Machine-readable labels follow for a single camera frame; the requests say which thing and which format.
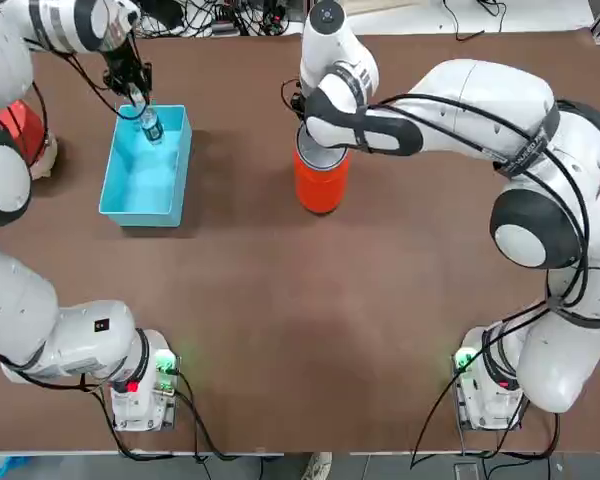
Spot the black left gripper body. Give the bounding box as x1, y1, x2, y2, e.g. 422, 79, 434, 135
102, 35, 155, 99

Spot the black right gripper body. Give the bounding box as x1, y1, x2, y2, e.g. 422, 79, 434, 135
289, 91, 312, 122

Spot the clear water bottle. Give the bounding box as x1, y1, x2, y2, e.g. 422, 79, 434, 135
129, 97, 164, 146

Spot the blue plastic tray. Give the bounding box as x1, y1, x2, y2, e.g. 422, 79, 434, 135
98, 103, 194, 229

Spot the orange cylindrical bin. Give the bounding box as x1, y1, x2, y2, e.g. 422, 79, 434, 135
292, 127, 352, 215

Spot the black power strip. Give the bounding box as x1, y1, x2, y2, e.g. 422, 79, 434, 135
213, 18, 247, 37

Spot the orange and cream cooker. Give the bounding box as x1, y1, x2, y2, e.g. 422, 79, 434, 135
0, 98, 57, 179

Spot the person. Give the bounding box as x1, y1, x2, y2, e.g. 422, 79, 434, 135
302, 452, 334, 480

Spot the blue plastic bag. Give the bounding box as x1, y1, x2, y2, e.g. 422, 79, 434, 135
0, 452, 32, 480

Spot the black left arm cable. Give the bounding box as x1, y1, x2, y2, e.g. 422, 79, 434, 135
23, 32, 150, 165

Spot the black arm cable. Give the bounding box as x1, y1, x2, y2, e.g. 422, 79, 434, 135
354, 92, 592, 314
23, 32, 150, 165

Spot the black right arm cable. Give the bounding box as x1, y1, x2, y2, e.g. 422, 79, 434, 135
354, 92, 592, 314

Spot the black left base cable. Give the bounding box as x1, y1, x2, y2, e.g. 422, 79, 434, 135
92, 368, 286, 462

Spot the black base cable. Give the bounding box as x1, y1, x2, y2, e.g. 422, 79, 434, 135
409, 349, 561, 472
92, 368, 286, 462

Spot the black right base cable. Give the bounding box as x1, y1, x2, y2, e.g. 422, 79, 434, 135
409, 349, 561, 472

